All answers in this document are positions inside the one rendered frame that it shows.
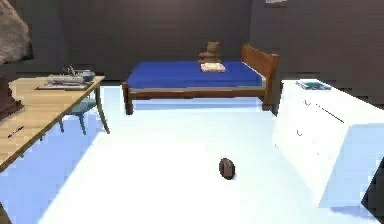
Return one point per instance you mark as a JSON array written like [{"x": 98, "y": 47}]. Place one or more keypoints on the white chest of drawers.
[{"x": 326, "y": 133}]

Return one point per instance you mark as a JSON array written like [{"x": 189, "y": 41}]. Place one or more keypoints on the black pen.
[{"x": 15, "y": 132}]

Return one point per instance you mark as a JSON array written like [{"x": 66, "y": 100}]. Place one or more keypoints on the blue bed with wooden frame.
[{"x": 193, "y": 75}]

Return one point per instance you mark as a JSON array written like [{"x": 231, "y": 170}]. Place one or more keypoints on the brown table lamp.
[{"x": 10, "y": 40}]

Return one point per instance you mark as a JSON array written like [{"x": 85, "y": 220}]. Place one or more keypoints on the beige book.
[{"x": 212, "y": 67}]

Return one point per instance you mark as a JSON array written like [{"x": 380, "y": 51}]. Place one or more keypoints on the teal book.
[{"x": 313, "y": 84}]

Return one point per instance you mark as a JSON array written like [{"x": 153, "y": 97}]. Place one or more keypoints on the brown oval ball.
[{"x": 227, "y": 168}]

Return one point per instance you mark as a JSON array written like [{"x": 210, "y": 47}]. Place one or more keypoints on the light wooden table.
[{"x": 40, "y": 106}]

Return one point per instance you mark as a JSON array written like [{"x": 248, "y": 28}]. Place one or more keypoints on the grey laptop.
[{"x": 65, "y": 81}]

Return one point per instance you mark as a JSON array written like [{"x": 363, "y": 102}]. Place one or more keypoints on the brown teddy bear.
[{"x": 210, "y": 51}]

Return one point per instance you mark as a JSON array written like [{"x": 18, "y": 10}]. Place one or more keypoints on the grey bowl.
[{"x": 87, "y": 75}]

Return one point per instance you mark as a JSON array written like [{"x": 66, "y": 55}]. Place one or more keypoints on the blue stool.
[{"x": 81, "y": 108}]

